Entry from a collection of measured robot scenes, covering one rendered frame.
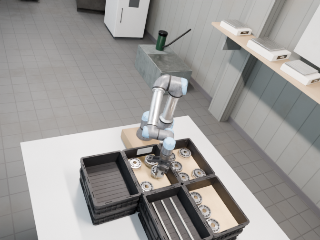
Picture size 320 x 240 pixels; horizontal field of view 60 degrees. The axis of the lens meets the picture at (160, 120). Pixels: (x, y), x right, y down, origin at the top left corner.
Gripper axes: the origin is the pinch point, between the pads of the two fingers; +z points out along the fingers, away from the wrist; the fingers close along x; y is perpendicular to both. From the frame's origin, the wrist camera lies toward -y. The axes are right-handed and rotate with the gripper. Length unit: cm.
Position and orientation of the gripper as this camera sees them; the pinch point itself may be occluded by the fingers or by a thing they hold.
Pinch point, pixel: (155, 174)
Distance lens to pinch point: 203.5
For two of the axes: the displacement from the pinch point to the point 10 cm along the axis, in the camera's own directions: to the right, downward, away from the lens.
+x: 3.1, -5.4, 7.8
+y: 9.3, 3.6, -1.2
